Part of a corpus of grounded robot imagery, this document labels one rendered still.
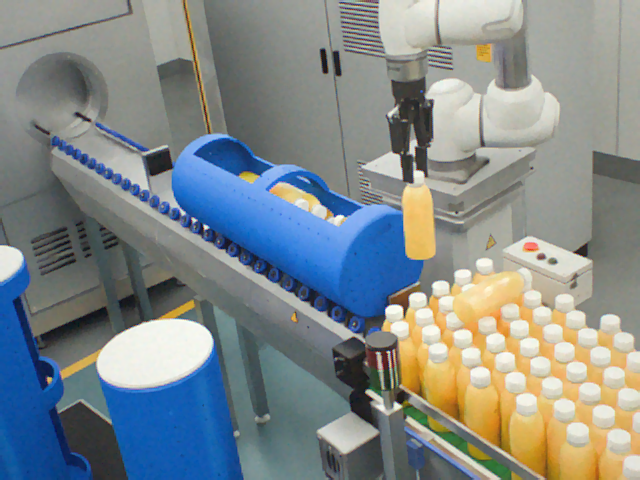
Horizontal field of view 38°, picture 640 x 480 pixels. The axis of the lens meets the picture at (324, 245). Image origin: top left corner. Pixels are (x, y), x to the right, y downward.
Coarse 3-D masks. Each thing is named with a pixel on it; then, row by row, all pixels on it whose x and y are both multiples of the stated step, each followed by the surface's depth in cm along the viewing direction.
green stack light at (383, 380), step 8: (400, 360) 179; (392, 368) 177; (400, 368) 179; (376, 376) 178; (384, 376) 178; (392, 376) 178; (400, 376) 180; (376, 384) 179; (384, 384) 178; (392, 384) 179; (400, 384) 180
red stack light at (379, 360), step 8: (368, 352) 177; (376, 352) 175; (384, 352) 175; (392, 352) 176; (368, 360) 178; (376, 360) 176; (384, 360) 176; (392, 360) 176; (376, 368) 177; (384, 368) 177
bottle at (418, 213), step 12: (408, 192) 212; (420, 192) 211; (408, 204) 212; (420, 204) 211; (408, 216) 213; (420, 216) 212; (432, 216) 214; (408, 228) 215; (420, 228) 213; (432, 228) 215; (408, 240) 216; (420, 240) 215; (432, 240) 216; (408, 252) 218; (420, 252) 216; (432, 252) 217
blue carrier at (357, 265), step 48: (192, 144) 291; (240, 144) 298; (192, 192) 282; (240, 192) 263; (240, 240) 267; (288, 240) 244; (336, 240) 230; (384, 240) 233; (336, 288) 230; (384, 288) 239
